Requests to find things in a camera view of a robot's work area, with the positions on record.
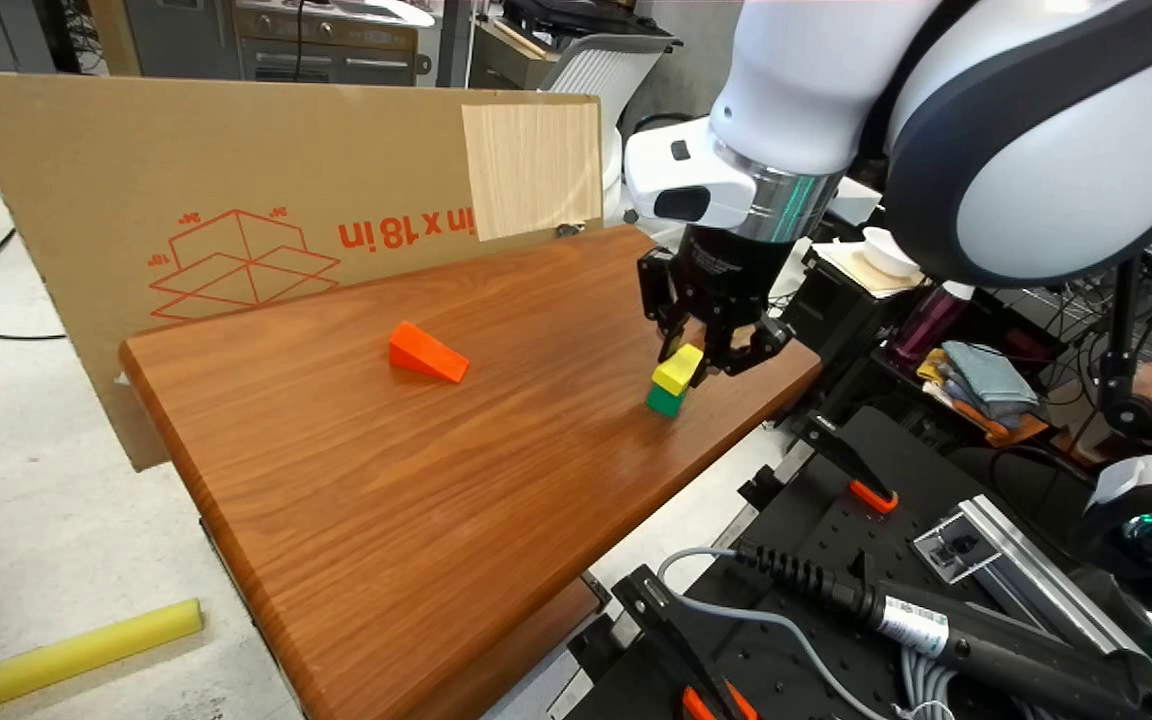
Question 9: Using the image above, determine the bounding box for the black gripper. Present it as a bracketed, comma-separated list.
[635, 220, 807, 381]

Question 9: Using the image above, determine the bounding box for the yellow rectangular block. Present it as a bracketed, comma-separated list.
[646, 340, 709, 400]

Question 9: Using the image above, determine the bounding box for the green block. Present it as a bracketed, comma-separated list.
[638, 381, 686, 423]

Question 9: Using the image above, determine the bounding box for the orange wedge block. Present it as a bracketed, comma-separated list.
[385, 318, 477, 387]

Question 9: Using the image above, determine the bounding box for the white paper sheet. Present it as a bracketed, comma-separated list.
[807, 234, 931, 302]

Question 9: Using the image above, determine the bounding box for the white bowl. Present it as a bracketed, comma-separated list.
[854, 224, 937, 282]

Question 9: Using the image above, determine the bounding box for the black clamp with orange tip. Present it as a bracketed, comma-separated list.
[789, 408, 903, 519]

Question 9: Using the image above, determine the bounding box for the purple bottle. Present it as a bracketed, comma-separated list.
[892, 274, 988, 367]

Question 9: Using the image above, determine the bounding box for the grey chair back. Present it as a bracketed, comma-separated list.
[541, 26, 686, 134]

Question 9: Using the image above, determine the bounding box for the grey blue cloth stack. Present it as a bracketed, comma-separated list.
[937, 334, 1043, 418]

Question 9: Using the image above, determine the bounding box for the black connector with silver collar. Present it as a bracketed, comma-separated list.
[713, 541, 1152, 720]

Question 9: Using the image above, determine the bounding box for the grey metal cabinet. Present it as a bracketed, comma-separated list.
[121, 0, 446, 93]

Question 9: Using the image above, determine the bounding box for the brown cardboard box sheet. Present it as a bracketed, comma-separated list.
[0, 72, 607, 475]

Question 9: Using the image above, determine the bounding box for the yellow foam tube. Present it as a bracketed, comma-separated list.
[0, 594, 207, 720]

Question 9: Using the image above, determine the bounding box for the grey cable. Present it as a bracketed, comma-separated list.
[652, 543, 968, 720]

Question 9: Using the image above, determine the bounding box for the black clamp with orange handles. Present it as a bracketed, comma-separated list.
[607, 565, 766, 720]

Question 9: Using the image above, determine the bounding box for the black camera stand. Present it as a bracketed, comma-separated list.
[1087, 252, 1152, 450]

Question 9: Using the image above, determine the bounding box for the aluminium rail with tag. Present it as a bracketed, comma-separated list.
[913, 491, 1152, 720]

